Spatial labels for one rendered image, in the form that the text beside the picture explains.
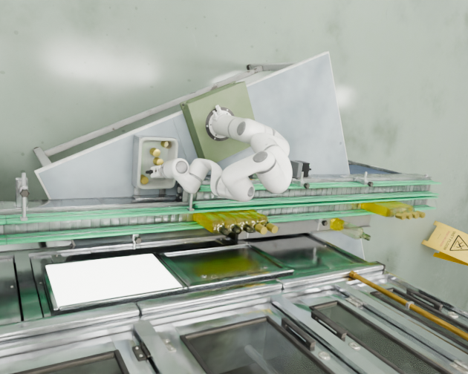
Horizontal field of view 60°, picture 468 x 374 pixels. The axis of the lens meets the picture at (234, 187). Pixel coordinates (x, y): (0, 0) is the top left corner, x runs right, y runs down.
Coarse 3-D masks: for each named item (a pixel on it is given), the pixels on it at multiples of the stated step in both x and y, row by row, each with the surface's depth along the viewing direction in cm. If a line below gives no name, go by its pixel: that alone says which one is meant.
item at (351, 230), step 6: (336, 222) 228; (342, 222) 227; (336, 228) 228; (342, 228) 224; (348, 228) 220; (354, 228) 218; (360, 228) 218; (348, 234) 220; (354, 234) 217; (360, 234) 215; (366, 234) 212
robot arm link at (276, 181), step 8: (272, 152) 144; (280, 152) 144; (280, 160) 144; (288, 160) 144; (272, 168) 134; (280, 168) 138; (288, 168) 143; (264, 176) 135; (272, 176) 136; (280, 176) 138; (288, 176) 142; (264, 184) 139; (272, 184) 138; (280, 184) 139; (288, 184) 142; (272, 192) 142; (280, 192) 142
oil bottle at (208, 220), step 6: (198, 216) 180; (204, 216) 176; (210, 216) 175; (216, 216) 176; (198, 222) 181; (204, 222) 175; (210, 222) 171; (216, 222) 169; (222, 222) 170; (210, 228) 171; (216, 228) 168
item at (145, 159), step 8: (144, 144) 178; (152, 144) 179; (176, 144) 178; (144, 152) 178; (160, 152) 182; (168, 152) 184; (176, 152) 178; (144, 160) 179; (152, 160) 181; (168, 160) 184; (144, 168) 180; (144, 184) 177; (152, 184) 179; (160, 184) 181; (168, 184) 182
